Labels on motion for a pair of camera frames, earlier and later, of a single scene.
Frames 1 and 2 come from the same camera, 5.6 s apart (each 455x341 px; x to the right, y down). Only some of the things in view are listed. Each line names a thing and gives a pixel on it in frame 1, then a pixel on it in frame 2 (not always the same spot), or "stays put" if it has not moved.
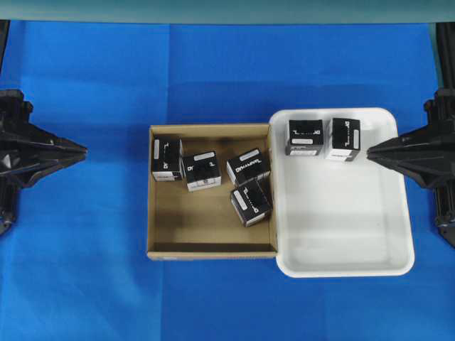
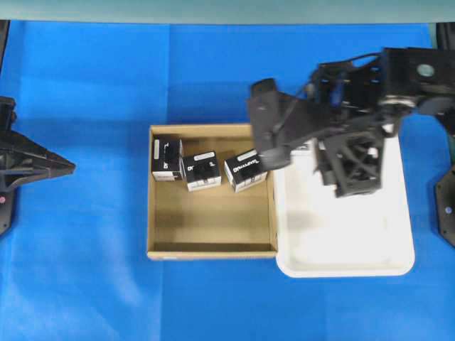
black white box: (168, 158) stays put
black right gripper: (427, 154) -> (348, 117)
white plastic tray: (338, 219) stays put
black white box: (202, 170) stays put
